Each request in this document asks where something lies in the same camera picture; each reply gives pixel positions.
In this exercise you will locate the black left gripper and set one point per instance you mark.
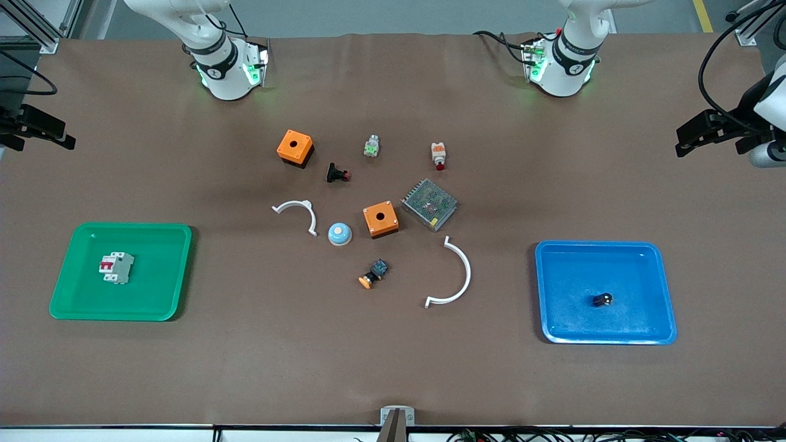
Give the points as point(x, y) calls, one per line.
point(729, 118)

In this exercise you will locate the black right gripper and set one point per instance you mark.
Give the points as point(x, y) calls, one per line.
point(7, 122)

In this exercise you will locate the white red circuit breaker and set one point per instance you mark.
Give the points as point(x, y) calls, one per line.
point(118, 268)

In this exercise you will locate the black cylindrical capacitor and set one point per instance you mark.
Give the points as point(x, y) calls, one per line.
point(602, 300)

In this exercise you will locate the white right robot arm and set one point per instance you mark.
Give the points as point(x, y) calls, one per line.
point(222, 67)

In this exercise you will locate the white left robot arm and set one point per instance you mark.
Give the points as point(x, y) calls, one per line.
point(565, 64)

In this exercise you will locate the blue plastic tray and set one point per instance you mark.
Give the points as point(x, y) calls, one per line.
point(577, 270)

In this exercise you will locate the green plastic tray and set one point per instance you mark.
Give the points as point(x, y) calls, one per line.
point(156, 282)

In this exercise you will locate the orange button box upper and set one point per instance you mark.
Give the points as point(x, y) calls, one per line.
point(293, 145)

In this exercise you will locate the small white curved clip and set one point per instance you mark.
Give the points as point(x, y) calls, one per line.
point(301, 204)

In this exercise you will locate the large white curved clip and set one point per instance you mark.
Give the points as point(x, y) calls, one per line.
point(466, 270)

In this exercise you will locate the metal mesh power supply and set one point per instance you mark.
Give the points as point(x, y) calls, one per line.
point(430, 204)

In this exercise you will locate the black red push button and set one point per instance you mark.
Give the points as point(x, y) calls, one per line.
point(335, 172)

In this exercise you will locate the blue dome buzzer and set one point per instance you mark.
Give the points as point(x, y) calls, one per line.
point(339, 234)

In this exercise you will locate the all orange button box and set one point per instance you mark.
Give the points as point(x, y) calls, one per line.
point(380, 216)

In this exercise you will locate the orange mushroom push button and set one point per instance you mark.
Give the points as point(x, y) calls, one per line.
point(373, 273)

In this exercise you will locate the brown table cover mat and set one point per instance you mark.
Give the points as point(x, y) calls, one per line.
point(393, 362)

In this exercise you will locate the aluminium frame profile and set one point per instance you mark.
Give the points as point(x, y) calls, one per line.
point(37, 24)
point(752, 27)

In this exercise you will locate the white switch red lens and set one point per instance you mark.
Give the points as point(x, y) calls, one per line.
point(438, 153)

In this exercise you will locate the grey switch green lens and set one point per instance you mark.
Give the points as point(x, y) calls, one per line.
point(371, 146)

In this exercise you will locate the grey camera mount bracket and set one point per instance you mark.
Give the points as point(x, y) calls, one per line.
point(397, 420)

